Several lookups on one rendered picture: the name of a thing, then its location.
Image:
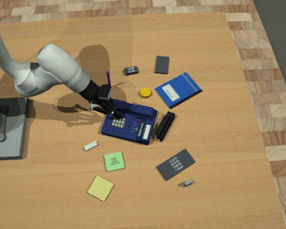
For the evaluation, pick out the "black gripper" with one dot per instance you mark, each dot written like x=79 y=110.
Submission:
x=107 y=105

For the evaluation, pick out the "yellow cylinder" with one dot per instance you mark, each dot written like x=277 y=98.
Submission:
x=145 y=93

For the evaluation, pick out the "green sticky note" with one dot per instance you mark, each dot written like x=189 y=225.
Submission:
x=114 y=161

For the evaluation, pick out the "yellow sticky note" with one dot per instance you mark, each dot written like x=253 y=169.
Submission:
x=100 y=188

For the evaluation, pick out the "blue telephone handset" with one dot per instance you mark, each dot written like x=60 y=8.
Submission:
x=140 y=110

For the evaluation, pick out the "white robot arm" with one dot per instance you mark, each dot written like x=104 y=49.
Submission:
x=55 y=67

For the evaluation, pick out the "blue notebook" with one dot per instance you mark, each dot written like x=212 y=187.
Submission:
x=178 y=90

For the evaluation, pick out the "grey keypad panel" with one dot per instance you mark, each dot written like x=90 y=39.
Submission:
x=175 y=164

